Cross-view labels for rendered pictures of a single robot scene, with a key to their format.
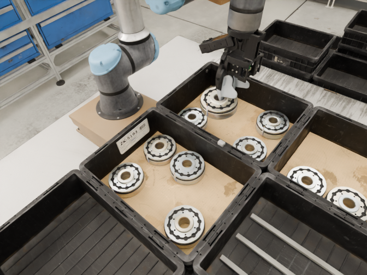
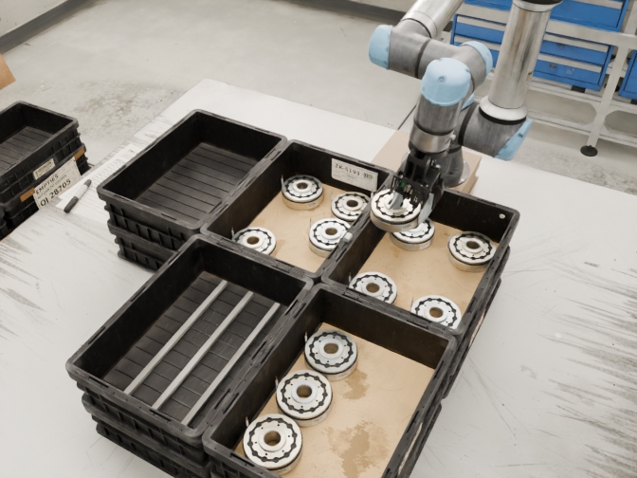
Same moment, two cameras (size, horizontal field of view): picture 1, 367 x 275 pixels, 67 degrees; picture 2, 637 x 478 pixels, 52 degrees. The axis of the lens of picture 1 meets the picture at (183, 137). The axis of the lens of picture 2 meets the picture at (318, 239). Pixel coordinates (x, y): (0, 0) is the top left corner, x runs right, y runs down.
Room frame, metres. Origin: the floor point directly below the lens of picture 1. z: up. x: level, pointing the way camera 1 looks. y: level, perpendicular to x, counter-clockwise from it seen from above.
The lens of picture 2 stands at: (0.14, -1.04, 1.88)
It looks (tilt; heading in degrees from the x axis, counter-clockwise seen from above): 44 degrees down; 74
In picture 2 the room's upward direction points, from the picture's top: 1 degrees counter-clockwise
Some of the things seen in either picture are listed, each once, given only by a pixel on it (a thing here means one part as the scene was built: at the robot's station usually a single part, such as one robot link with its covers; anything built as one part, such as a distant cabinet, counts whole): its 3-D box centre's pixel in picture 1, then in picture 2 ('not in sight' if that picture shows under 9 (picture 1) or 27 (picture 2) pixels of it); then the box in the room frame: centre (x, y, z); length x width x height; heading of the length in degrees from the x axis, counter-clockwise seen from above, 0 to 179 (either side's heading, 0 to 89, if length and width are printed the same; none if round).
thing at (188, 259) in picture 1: (167, 170); (302, 204); (0.42, 0.05, 0.92); 0.40 x 0.30 x 0.02; 45
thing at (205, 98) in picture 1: (219, 99); (395, 205); (0.57, -0.11, 1.01); 0.10 x 0.10 x 0.01
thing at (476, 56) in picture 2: not in sight; (455, 68); (0.67, -0.09, 1.30); 0.11 x 0.11 x 0.08; 42
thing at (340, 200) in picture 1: (348, 203); (303, 392); (0.30, -0.40, 0.86); 0.05 x 0.05 x 0.01
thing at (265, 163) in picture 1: (232, 107); (425, 248); (0.63, -0.16, 0.92); 0.40 x 0.30 x 0.02; 45
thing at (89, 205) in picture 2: not in sight; (119, 182); (0.00, 0.55, 0.70); 0.33 x 0.23 x 0.01; 46
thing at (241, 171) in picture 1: (169, 180); (302, 220); (0.42, 0.05, 0.87); 0.40 x 0.30 x 0.11; 45
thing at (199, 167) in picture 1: (187, 165); (331, 233); (0.47, 0.00, 0.86); 0.10 x 0.10 x 0.01
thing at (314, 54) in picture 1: (286, 68); not in sight; (1.50, -0.74, 0.37); 0.40 x 0.30 x 0.45; 46
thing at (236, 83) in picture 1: (239, 83); (422, 212); (0.61, -0.17, 1.03); 0.06 x 0.03 x 0.09; 45
